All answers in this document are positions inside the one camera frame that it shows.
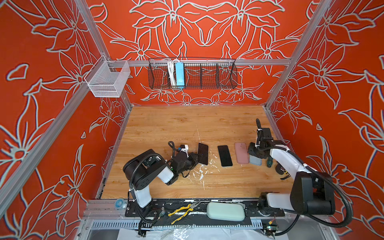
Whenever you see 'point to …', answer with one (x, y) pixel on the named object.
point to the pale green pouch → (231, 211)
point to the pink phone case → (241, 152)
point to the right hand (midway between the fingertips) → (249, 149)
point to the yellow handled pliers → (190, 207)
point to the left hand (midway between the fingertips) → (204, 155)
